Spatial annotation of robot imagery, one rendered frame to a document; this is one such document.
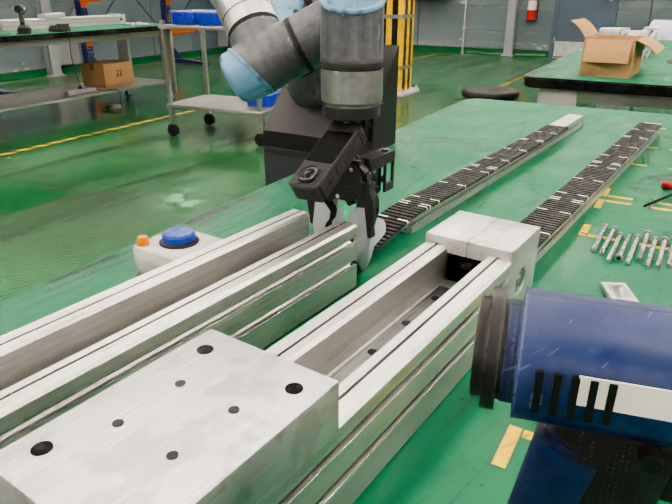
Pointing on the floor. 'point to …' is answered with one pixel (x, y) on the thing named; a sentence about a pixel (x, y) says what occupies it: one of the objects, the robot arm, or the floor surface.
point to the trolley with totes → (182, 20)
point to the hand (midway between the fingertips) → (341, 258)
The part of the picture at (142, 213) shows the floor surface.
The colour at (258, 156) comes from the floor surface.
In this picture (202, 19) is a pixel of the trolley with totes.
